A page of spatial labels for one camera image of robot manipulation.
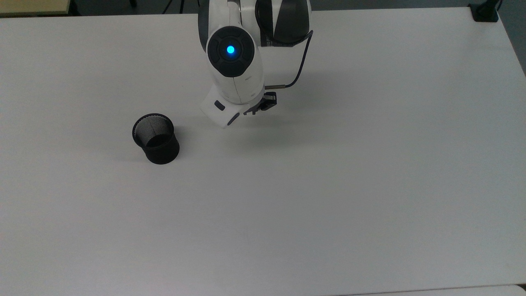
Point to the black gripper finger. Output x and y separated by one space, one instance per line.
269 100

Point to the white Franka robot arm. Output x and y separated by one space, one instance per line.
238 82

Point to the black mesh pen cup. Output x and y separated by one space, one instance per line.
162 153

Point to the black table clamp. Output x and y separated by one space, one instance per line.
485 12

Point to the beige wooden board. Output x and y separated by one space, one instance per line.
33 6

